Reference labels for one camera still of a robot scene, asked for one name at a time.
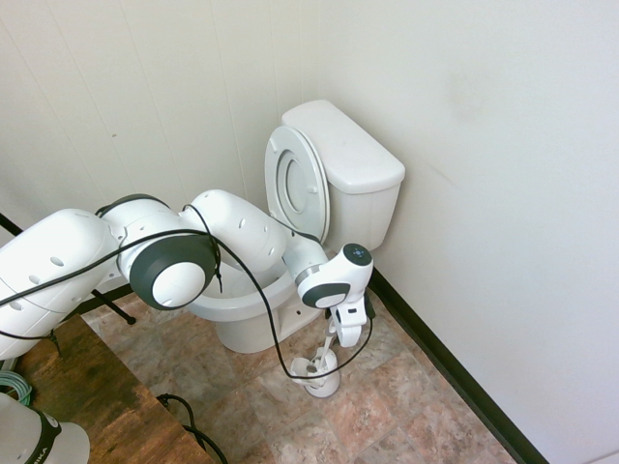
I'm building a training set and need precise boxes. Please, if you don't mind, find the black power cable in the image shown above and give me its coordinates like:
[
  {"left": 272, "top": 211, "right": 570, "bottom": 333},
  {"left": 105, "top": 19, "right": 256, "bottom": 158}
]
[{"left": 156, "top": 392, "right": 229, "bottom": 464}]

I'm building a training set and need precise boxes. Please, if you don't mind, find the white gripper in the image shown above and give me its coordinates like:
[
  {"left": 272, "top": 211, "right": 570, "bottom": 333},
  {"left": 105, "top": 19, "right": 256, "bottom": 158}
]
[{"left": 324, "top": 300, "right": 368, "bottom": 350}]

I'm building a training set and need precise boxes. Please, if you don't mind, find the white toilet brush holder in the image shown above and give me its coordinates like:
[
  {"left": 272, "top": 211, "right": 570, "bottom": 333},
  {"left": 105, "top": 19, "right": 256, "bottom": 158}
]
[{"left": 288, "top": 351, "right": 341, "bottom": 399}]

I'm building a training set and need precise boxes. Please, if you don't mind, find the white toilet seat and cover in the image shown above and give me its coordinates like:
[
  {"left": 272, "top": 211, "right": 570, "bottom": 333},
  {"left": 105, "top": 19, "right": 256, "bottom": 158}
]
[{"left": 263, "top": 124, "right": 333, "bottom": 244}]

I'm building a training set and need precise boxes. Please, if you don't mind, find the white toilet tank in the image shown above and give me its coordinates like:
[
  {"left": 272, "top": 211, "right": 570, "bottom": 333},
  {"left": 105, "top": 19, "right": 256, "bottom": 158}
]
[{"left": 324, "top": 178, "right": 403, "bottom": 253}]

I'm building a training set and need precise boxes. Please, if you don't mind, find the black wall baseboard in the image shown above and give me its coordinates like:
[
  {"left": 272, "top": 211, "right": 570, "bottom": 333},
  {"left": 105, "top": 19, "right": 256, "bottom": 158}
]
[
  {"left": 79, "top": 282, "right": 137, "bottom": 315},
  {"left": 368, "top": 269, "right": 551, "bottom": 464}
]

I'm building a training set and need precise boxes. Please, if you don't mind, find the green coiled cable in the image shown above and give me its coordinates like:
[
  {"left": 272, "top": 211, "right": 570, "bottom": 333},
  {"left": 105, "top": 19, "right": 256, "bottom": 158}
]
[{"left": 0, "top": 370, "right": 34, "bottom": 413}]

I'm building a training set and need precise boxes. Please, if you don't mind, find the white toilet tank lid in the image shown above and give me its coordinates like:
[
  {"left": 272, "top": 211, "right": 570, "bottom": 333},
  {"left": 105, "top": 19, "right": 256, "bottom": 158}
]
[{"left": 280, "top": 99, "right": 407, "bottom": 196}]

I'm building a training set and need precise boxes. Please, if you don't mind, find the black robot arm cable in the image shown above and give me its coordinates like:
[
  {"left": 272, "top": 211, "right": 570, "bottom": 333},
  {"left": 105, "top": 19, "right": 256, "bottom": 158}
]
[{"left": 0, "top": 202, "right": 377, "bottom": 384}]

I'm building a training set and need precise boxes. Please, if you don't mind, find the dark wooden table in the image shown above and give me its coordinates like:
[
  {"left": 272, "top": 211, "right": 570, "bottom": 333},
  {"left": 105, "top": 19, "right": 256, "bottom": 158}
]
[{"left": 13, "top": 312, "right": 217, "bottom": 464}]

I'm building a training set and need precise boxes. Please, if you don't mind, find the white toilet bowl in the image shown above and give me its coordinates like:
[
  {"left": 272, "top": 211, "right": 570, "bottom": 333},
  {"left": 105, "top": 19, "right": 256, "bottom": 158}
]
[{"left": 186, "top": 231, "right": 340, "bottom": 354}]

